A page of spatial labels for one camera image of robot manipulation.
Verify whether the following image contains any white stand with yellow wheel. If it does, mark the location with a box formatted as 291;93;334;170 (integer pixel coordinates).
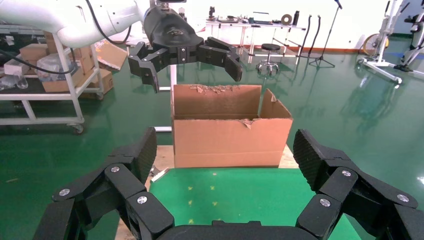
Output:
357;0;403;84

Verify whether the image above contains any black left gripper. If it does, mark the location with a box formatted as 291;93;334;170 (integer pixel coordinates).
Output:
127;5;244;94

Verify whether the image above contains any black curved pole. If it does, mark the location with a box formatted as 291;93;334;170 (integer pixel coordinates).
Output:
299;14;313;59
311;14;323;60

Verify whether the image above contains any black round stool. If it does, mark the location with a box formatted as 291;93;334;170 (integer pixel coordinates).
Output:
255;43;282;76

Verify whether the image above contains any wide cardboard box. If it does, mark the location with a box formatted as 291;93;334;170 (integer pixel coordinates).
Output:
42;66;86;94

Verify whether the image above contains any white wheeled cart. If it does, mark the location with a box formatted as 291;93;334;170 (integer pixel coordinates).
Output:
0;24;107;135

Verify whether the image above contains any thin black cable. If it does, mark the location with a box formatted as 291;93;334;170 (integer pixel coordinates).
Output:
0;47;77;75

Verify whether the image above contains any small cardboard box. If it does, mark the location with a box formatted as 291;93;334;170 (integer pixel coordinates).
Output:
19;43;51;63

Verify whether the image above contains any small white box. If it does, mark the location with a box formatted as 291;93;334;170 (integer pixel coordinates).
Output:
3;58;31;76

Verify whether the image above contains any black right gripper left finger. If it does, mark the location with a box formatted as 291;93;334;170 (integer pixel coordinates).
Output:
33;126;175;240

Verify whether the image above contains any torn flat cardboard sheet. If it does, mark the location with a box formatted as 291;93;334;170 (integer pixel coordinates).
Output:
95;41;129;72

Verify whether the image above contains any black braided camera cable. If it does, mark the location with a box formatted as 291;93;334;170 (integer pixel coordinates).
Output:
84;0;133;46

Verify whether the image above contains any clear plastic bag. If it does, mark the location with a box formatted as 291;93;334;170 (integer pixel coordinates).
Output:
35;52;80;83

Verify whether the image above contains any black tripod stand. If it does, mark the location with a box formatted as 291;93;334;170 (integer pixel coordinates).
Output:
309;0;344;69

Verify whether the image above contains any silver metal clip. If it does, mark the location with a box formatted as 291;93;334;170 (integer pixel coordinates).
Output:
149;165;170;183

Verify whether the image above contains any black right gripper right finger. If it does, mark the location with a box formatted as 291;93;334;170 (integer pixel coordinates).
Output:
293;129;424;240

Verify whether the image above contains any cardboard box with tape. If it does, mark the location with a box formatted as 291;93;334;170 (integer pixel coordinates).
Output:
79;67;115;100

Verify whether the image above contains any white black exercise machine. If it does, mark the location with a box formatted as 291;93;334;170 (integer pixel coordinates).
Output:
394;0;424;73

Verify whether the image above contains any large open cardboard carton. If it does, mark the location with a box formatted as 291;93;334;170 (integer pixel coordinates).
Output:
170;83;294;169

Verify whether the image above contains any white metal frame table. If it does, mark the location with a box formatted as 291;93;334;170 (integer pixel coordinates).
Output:
205;18;307;59

